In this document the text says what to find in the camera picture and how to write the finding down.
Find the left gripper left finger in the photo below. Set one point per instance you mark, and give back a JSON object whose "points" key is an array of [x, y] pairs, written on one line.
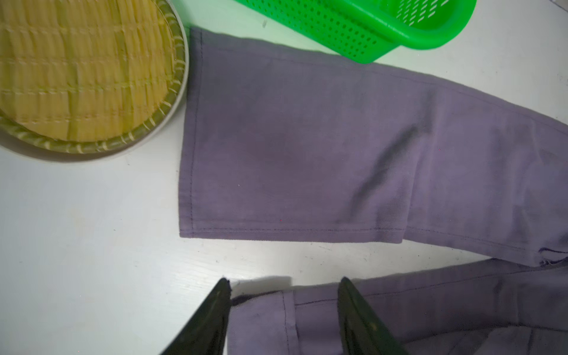
{"points": [[205, 332]]}

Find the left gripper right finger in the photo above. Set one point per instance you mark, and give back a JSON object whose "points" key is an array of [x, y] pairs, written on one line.
{"points": [[362, 332]]}

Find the purple trousers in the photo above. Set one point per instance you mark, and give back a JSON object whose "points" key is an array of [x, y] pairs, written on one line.
{"points": [[283, 144]]}

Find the round woven bamboo tray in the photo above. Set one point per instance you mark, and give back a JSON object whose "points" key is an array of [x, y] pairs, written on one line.
{"points": [[83, 80]]}

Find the green plastic basket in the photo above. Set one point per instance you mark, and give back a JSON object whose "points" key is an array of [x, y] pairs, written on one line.
{"points": [[363, 31]]}

